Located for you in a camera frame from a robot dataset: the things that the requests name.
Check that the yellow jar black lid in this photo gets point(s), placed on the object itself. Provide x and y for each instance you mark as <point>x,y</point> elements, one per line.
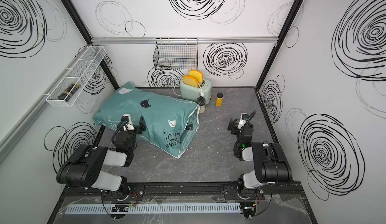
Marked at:
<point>219,99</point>

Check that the teal cat print pillow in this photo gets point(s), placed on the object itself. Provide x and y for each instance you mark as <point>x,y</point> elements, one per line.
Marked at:
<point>171,123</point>

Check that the white slotted cable duct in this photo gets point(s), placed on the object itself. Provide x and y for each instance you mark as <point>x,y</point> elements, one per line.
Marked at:
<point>153,208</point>

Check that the white wire wall shelf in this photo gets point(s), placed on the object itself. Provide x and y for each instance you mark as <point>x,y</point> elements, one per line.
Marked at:
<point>86,71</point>

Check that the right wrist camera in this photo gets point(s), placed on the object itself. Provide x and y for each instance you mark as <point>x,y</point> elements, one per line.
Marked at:
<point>243,119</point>

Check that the rear toast slice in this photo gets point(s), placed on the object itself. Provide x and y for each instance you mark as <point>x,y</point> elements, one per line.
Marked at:
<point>197,75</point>

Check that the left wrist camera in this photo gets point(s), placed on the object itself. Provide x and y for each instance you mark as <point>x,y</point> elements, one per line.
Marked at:
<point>126,123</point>

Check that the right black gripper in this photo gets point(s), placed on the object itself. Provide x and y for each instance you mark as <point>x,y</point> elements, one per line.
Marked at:
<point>234,126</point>

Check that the mint green toaster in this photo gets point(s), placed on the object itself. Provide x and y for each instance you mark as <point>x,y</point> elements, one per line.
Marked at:
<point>193,93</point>

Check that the dark item in shelf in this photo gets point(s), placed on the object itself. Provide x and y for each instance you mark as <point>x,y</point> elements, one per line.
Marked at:
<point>68,93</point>

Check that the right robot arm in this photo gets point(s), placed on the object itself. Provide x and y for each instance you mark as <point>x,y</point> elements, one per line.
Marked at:
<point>270,164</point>

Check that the black wire wall basket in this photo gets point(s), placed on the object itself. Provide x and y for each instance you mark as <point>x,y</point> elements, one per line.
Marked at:
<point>176,53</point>

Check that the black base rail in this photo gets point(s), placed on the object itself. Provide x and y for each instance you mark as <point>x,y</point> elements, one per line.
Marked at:
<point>227,190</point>

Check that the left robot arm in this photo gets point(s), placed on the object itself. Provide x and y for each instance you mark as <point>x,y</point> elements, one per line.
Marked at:
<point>84,167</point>

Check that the front toast slice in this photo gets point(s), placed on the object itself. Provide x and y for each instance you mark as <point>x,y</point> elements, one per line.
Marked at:
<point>190,81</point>

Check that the toast slice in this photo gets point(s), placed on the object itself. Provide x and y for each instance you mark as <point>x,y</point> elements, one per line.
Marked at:
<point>197,75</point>
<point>190,81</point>

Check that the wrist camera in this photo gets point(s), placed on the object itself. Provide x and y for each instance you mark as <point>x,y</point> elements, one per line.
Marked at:
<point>126,123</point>
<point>243,119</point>

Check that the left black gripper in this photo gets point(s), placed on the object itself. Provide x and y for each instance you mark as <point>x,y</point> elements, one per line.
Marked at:
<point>141,127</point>

